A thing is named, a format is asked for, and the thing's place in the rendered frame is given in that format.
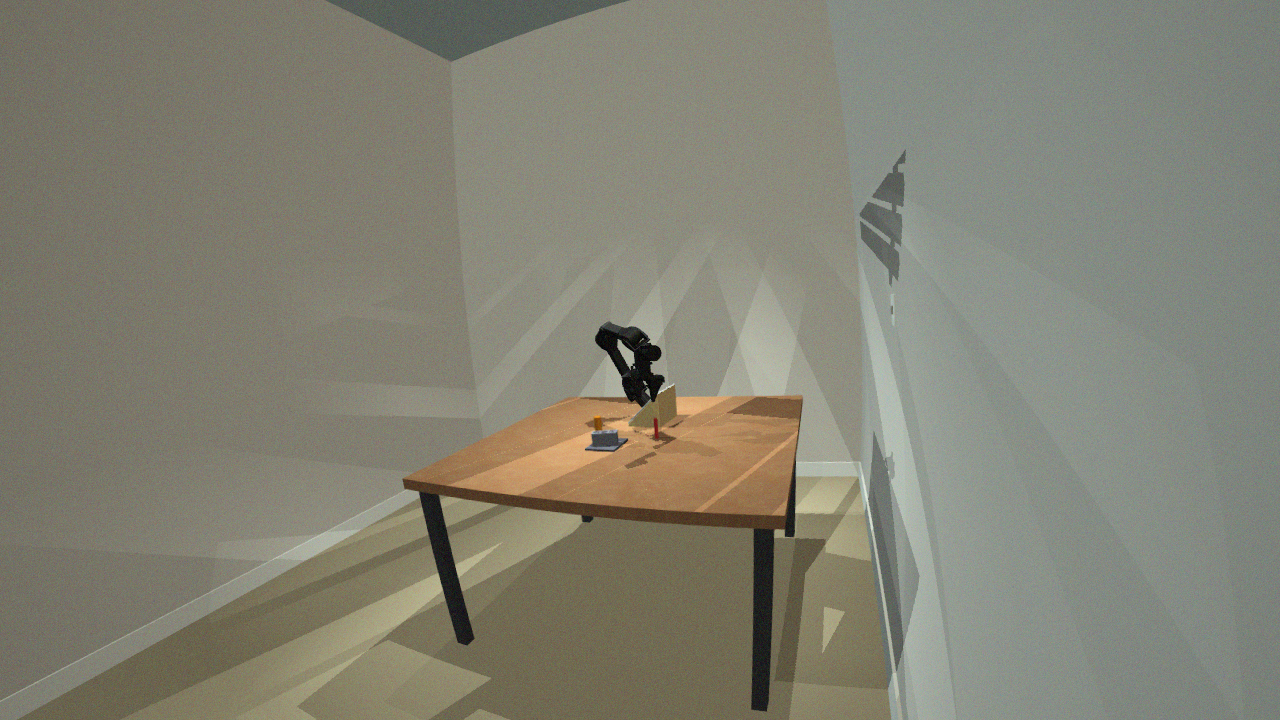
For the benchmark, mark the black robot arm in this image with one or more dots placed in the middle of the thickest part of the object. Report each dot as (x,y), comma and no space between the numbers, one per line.
(607,338)

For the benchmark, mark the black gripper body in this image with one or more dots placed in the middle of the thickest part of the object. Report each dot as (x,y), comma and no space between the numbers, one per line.
(648,376)

